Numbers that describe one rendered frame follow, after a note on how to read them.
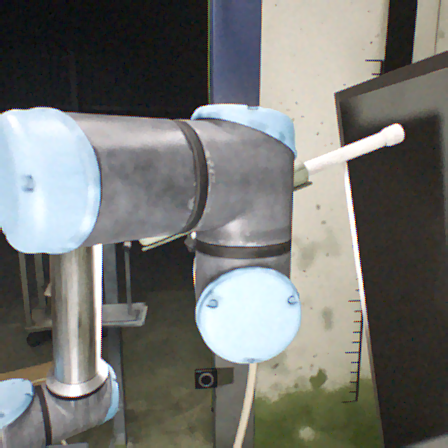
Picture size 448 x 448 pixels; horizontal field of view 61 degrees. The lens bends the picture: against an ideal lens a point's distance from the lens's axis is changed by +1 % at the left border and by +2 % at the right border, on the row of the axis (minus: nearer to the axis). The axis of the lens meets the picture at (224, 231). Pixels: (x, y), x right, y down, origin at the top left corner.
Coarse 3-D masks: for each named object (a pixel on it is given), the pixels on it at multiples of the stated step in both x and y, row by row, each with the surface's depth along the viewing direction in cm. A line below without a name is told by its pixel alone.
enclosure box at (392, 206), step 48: (336, 96) 97; (384, 96) 100; (432, 96) 102; (432, 144) 105; (384, 192) 105; (432, 192) 107; (384, 240) 108; (432, 240) 111; (384, 288) 111; (432, 288) 114; (384, 336) 114; (432, 336) 117; (384, 384) 118; (432, 384) 121; (384, 432) 121; (432, 432) 124
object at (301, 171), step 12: (384, 132) 64; (396, 132) 64; (360, 144) 64; (372, 144) 64; (384, 144) 65; (324, 156) 64; (336, 156) 64; (348, 156) 64; (300, 168) 63; (312, 168) 64; (324, 168) 65; (300, 180) 63; (144, 240) 63; (156, 240) 63; (168, 240) 63
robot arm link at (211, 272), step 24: (216, 264) 32; (240, 264) 31; (264, 264) 31; (288, 264) 34; (216, 288) 30; (240, 288) 30; (264, 288) 30; (288, 288) 31; (216, 312) 30; (240, 312) 31; (264, 312) 31; (288, 312) 31; (216, 336) 31; (240, 336) 31; (264, 336) 32; (288, 336) 32; (240, 360) 32; (264, 360) 33
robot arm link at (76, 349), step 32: (64, 256) 80; (96, 256) 84; (64, 288) 83; (96, 288) 87; (64, 320) 86; (96, 320) 91; (64, 352) 89; (96, 352) 94; (64, 384) 92; (96, 384) 95; (64, 416) 93; (96, 416) 98
